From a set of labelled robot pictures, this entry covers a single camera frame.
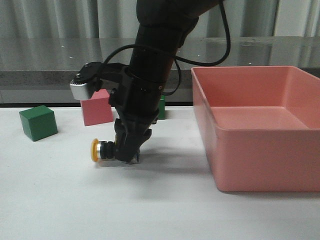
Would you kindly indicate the grey curtain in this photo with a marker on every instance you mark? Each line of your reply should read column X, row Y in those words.
column 118, row 18

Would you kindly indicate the left green wooden cube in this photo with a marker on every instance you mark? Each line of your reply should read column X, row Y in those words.
column 38, row 122

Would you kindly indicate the pink plastic bin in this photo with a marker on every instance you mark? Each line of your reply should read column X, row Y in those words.
column 260, row 126

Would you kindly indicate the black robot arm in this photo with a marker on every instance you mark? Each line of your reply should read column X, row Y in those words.
column 163, row 28

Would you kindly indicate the grey stone counter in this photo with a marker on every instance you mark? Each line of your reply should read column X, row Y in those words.
column 39, row 70

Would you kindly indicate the yellow push button switch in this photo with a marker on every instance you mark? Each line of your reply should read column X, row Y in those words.
column 107, row 151

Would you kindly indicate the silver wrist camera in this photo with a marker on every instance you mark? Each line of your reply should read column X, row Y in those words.
column 83, row 84

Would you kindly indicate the green wooden cube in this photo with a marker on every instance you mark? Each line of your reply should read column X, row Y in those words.
column 161, row 108
column 38, row 122

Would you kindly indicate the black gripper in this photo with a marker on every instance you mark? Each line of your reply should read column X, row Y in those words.
column 136, row 100

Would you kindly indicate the right green wooden cube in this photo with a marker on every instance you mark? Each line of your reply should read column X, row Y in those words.
column 161, row 108

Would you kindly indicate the pink wooden cube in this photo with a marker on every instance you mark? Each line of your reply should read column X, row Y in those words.
column 97, row 109

